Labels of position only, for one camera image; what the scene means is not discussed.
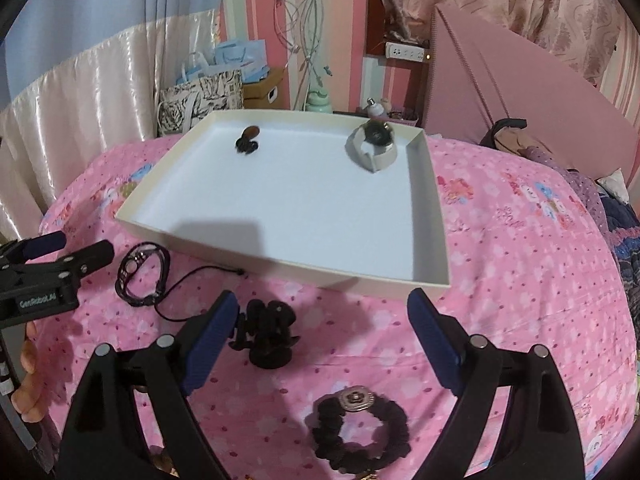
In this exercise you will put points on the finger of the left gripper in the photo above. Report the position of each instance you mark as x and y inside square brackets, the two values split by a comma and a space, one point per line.
[21, 251]
[84, 262]

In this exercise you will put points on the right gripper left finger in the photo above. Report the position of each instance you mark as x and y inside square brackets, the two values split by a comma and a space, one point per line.
[103, 436]

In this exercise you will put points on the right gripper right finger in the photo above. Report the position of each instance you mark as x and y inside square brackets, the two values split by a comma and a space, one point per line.
[512, 418]

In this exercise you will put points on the black scrunchie with charm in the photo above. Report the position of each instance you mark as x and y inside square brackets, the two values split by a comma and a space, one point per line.
[358, 432]

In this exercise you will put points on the black spiral hair clip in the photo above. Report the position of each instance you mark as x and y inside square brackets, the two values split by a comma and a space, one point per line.
[264, 330]

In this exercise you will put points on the watch with beige strap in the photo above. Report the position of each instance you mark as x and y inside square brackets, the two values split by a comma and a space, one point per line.
[372, 146]

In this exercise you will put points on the person's left hand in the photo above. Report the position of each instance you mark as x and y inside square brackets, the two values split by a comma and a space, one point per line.
[29, 399]

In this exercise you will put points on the cream satin curtain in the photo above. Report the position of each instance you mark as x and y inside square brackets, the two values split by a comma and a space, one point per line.
[99, 98]

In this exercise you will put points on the black white floral tote bag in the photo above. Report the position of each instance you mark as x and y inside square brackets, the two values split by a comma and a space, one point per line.
[182, 106]

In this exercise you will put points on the pink floral bedspread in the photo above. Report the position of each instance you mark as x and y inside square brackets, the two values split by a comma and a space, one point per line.
[527, 266]

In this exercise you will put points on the white shallow tray box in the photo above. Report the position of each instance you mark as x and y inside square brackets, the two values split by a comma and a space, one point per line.
[275, 193]

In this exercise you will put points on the purple dotted pillow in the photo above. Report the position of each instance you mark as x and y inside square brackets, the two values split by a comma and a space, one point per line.
[582, 186]

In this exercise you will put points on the cardboard box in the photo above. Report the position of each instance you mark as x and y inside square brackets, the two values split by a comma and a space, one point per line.
[267, 94]

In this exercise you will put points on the light blue paper bag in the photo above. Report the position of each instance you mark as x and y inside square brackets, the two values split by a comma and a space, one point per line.
[249, 57]

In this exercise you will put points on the mint green bottle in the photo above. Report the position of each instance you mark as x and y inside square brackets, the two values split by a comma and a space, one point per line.
[318, 101]

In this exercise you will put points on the brown black bag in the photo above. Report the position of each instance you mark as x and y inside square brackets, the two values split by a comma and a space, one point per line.
[508, 135]

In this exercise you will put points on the pink plastic basket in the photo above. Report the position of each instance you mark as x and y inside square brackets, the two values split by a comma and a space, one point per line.
[404, 117]

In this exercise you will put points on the pink headboard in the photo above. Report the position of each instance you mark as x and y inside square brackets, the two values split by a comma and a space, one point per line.
[481, 73]

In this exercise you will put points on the white power strip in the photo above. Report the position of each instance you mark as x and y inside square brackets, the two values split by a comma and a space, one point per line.
[406, 52]

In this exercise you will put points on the pink patterned curtain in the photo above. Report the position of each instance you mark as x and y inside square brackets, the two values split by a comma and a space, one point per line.
[580, 33]

